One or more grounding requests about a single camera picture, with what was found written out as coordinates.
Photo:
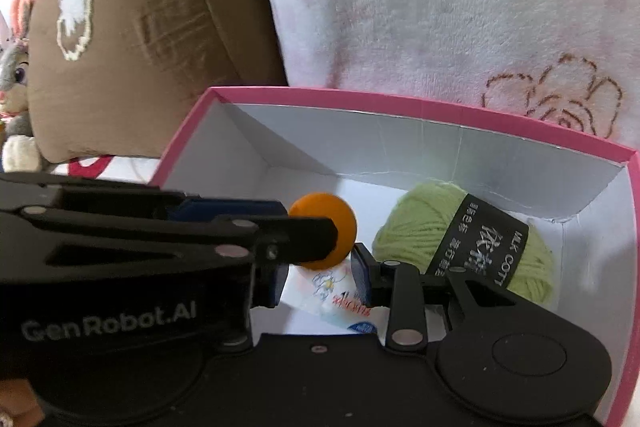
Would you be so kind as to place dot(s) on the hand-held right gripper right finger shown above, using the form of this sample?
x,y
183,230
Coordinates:
x,y
360,274

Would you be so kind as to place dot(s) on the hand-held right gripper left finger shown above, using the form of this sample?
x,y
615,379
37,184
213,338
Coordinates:
x,y
279,284

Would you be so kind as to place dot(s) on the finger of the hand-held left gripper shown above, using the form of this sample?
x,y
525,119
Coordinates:
x,y
300,239
225,208

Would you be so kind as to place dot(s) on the white tissue pack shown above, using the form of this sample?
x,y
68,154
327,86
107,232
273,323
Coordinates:
x,y
325,292

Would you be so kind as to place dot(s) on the orange makeup sponge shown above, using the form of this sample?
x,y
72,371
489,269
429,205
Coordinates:
x,y
345,219

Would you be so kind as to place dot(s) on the green yarn ball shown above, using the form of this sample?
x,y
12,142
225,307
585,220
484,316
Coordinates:
x,y
415,227

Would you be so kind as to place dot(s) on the pink cardboard box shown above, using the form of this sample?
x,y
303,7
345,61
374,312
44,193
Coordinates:
x,y
350,142

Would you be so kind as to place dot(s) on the bear printed blanket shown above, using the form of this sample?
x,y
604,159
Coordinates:
x,y
125,167

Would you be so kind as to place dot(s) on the brown embroidered pillow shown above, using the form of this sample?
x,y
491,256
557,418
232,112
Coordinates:
x,y
150,32

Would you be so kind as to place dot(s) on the grey bunny plush toy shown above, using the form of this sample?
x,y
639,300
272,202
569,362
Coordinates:
x,y
12,72

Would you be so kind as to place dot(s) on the pink floral pillow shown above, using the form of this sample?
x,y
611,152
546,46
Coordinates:
x,y
425,7

